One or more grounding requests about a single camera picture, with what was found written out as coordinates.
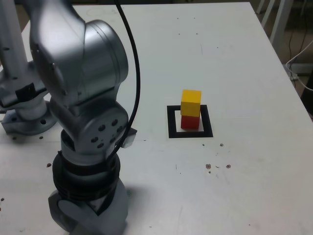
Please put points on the black box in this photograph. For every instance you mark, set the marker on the black box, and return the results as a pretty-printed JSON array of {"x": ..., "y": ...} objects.
[{"x": 308, "y": 98}]

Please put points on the white furniture base bar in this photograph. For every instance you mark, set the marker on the white furniture base bar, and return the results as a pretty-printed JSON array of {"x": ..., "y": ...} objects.
[{"x": 303, "y": 68}]

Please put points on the red cube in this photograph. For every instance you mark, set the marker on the red cube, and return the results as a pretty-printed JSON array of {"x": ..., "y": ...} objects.
[{"x": 190, "y": 122}]

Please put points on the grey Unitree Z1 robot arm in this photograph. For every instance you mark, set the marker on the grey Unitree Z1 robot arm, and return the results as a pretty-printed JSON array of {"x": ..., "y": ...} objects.
[{"x": 73, "y": 61}]

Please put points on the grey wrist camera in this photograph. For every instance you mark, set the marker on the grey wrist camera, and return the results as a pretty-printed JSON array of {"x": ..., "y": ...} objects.
[{"x": 129, "y": 140}]

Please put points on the white furniture leg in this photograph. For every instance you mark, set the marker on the white furniture leg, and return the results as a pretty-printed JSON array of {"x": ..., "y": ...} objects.
[
  {"x": 267, "y": 12},
  {"x": 281, "y": 19},
  {"x": 260, "y": 6}
]

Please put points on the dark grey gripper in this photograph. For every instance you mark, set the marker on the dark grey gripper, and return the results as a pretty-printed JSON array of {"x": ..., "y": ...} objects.
[{"x": 100, "y": 204}]

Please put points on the yellow cube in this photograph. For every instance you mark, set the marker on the yellow cube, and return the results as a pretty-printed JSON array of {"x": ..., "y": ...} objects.
[{"x": 190, "y": 102}]

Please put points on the black tape square outline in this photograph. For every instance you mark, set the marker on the black tape square outline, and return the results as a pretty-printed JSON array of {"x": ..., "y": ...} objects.
[{"x": 190, "y": 135}]

